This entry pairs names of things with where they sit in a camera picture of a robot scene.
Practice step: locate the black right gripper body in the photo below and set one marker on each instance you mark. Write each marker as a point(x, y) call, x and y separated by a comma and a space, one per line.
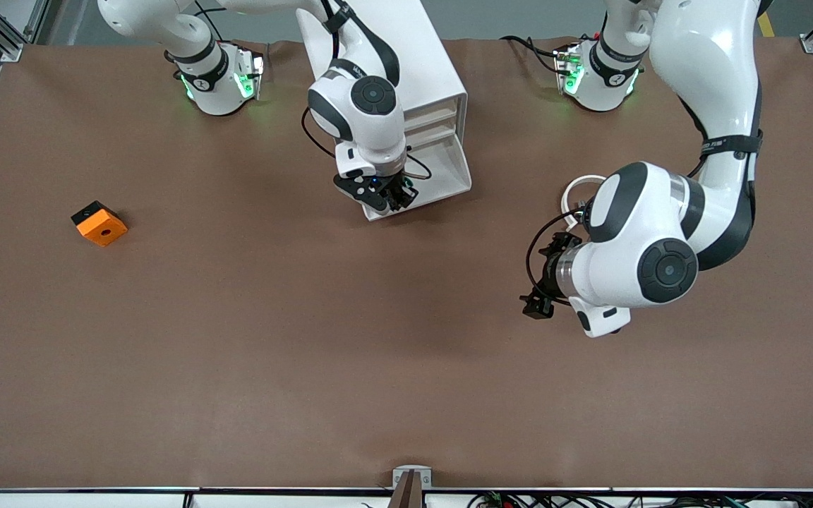
point(399, 190)

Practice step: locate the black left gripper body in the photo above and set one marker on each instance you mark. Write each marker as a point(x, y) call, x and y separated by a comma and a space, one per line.
point(552, 271)

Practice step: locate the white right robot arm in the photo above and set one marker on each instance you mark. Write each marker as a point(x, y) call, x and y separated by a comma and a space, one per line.
point(378, 137)

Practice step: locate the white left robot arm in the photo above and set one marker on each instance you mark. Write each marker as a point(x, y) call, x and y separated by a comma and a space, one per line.
point(703, 70)

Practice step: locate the orange and black button box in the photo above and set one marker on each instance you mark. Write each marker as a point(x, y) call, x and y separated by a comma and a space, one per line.
point(99, 224)

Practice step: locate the white curved plastic piece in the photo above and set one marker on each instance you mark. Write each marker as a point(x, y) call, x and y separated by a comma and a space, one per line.
point(579, 180)

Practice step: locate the brown table mat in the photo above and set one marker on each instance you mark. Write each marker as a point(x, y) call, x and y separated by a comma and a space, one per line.
point(406, 388)

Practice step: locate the brown bar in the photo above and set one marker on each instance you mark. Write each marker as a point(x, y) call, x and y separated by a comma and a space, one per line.
point(410, 494)

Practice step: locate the grey metal bracket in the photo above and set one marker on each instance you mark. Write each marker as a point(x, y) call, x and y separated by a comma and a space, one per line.
point(399, 480)

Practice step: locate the white table edge rail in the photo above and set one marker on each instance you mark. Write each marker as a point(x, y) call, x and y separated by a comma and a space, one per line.
point(61, 502)

